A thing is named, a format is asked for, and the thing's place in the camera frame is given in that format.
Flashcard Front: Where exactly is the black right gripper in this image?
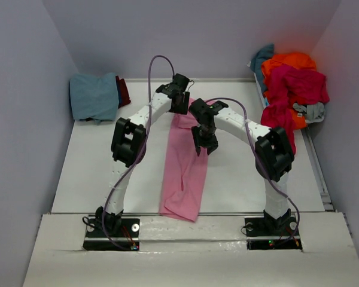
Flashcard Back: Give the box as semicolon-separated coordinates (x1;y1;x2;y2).
191;124;219;155

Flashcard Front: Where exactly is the pink t shirt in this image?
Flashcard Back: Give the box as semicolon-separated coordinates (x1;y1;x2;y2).
159;113;208;222

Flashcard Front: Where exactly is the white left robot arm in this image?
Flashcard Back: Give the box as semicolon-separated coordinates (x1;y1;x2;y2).
95;74;190;237

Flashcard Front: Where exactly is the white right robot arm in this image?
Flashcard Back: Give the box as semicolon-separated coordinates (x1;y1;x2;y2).
188;99;294;234

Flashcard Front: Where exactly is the folded dark red t shirt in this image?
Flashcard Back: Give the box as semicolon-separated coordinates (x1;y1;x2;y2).
115;76;131;108

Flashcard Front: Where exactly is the clear plastic bin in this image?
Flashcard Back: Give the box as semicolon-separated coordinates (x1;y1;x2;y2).
247;60;269;108

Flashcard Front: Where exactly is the teal t shirt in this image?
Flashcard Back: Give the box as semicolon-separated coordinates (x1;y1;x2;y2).
250;43;275;81

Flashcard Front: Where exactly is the folded light blue t shirt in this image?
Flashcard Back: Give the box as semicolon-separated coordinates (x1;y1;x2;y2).
69;73;119;122

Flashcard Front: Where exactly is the magenta t shirt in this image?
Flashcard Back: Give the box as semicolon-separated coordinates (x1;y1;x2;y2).
260;65;330;153

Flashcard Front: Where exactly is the grey t shirt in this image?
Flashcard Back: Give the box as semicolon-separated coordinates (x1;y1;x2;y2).
293;102;325;124

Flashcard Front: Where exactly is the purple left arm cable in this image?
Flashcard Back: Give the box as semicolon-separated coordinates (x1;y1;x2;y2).
101;55;176;251

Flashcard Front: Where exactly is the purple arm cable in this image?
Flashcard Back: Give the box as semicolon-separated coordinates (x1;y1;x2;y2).
101;55;176;251
208;97;302;249

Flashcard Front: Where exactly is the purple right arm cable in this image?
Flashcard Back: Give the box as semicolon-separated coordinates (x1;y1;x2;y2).
208;97;302;249

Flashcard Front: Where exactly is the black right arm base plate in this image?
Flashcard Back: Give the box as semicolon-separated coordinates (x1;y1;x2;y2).
241;216;303;251

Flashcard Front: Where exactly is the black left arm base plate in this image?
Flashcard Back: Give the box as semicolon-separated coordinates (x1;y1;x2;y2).
82;216;140;252

